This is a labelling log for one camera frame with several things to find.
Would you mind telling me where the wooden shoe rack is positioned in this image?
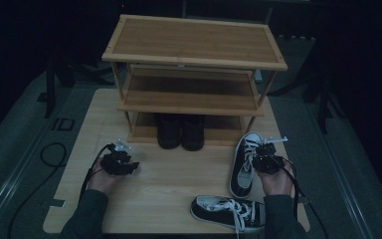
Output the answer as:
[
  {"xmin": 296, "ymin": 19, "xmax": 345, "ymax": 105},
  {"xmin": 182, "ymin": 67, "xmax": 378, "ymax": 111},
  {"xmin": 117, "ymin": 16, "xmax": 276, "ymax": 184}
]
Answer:
[{"xmin": 100, "ymin": 13, "xmax": 288, "ymax": 148}]

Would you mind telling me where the black metal stand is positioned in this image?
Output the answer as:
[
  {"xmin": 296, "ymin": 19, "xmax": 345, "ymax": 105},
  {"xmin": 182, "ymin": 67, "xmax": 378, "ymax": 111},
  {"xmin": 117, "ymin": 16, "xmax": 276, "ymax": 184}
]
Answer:
[
  {"xmin": 268, "ymin": 36, "xmax": 346, "ymax": 133},
  {"xmin": 44, "ymin": 58, "xmax": 113, "ymax": 119}
]

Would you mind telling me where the black and white sneaker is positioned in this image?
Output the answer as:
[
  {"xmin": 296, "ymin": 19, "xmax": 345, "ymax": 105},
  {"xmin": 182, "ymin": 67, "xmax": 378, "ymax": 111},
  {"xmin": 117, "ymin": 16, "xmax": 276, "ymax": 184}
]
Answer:
[
  {"xmin": 190, "ymin": 194, "xmax": 267, "ymax": 239},
  {"xmin": 229, "ymin": 131, "xmax": 265, "ymax": 199}
]

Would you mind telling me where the person's left hand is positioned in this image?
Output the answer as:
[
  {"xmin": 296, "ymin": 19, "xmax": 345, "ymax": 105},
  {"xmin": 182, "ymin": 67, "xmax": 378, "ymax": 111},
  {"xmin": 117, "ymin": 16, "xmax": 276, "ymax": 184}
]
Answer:
[{"xmin": 88, "ymin": 165, "xmax": 130, "ymax": 193}]

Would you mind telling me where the person's right hand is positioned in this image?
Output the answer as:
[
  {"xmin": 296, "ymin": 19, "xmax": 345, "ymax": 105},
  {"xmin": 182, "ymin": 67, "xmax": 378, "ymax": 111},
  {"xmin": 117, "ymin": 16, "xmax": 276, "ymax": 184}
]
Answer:
[{"xmin": 258, "ymin": 162, "xmax": 295, "ymax": 197}]

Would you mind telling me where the black shoe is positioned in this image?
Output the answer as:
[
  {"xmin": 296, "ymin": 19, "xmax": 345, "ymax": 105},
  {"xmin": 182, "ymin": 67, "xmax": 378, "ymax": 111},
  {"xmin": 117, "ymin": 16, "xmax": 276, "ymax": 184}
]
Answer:
[
  {"xmin": 156, "ymin": 114, "xmax": 182, "ymax": 150},
  {"xmin": 181, "ymin": 114, "xmax": 206, "ymax": 152}
]

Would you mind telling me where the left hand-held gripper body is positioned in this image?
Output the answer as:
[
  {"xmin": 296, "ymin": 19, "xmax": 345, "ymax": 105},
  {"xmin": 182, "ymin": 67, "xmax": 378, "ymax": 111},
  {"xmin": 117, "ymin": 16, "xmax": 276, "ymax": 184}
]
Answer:
[{"xmin": 99, "ymin": 138, "xmax": 132, "ymax": 176}]

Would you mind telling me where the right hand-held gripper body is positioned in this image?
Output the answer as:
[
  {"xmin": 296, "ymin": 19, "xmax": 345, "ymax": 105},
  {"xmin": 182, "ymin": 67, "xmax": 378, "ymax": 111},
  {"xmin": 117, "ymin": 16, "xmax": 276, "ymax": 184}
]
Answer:
[{"xmin": 255, "ymin": 135, "xmax": 288, "ymax": 175}]

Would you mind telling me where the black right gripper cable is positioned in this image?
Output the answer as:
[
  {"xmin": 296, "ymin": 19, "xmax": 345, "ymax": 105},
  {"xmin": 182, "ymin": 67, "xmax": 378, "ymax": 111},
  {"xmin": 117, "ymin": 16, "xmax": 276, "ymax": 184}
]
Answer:
[{"xmin": 280, "ymin": 158, "xmax": 329, "ymax": 239}]

